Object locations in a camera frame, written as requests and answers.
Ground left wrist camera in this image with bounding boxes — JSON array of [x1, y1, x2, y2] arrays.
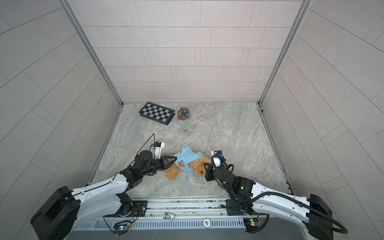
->
[[152, 141, 165, 159]]

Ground bag of colourful pieces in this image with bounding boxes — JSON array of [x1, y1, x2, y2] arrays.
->
[[177, 107, 190, 121]]

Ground silver metal clip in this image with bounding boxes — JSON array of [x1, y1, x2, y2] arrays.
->
[[163, 212, 176, 222]]

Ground black white chessboard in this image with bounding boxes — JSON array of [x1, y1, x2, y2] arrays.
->
[[139, 102, 175, 125]]

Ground circuit board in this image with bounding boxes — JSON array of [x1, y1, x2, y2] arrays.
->
[[114, 220, 133, 231], [243, 219, 261, 233]]

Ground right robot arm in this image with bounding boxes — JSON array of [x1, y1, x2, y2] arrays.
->
[[204, 163, 334, 240]]

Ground small green pieces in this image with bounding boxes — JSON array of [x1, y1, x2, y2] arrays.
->
[[183, 123, 193, 132]]

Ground black corrugated cable conduit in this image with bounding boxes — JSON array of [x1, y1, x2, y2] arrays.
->
[[210, 154, 349, 235]]

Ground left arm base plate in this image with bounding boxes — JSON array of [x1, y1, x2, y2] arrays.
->
[[105, 201, 148, 218]]

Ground light blue bear hoodie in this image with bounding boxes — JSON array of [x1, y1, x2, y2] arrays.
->
[[175, 145, 205, 177]]

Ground left camera black cable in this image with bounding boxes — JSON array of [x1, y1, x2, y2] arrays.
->
[[125, 132, 156, 169]]

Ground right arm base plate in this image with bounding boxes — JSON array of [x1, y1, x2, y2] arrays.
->
[[222, 199, 259, 216]]

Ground left circuit board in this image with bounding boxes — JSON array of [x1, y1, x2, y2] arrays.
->
[[114, 220, 133, 231]]

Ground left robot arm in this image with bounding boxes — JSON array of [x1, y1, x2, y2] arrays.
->
[[30, 150, 177, 240]]

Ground right circuit board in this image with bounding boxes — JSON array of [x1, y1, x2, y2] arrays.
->
[[243, 219, 261, 233]]

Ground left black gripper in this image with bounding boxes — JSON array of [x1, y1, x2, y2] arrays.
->
[[139, 156, 177, 178]]

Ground brown teddy bear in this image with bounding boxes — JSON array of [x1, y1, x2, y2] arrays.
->
[[164, 157, 211, 181]]

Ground aluminium mounting rail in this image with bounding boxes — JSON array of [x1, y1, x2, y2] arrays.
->
[[58, 196, 311, 221]]

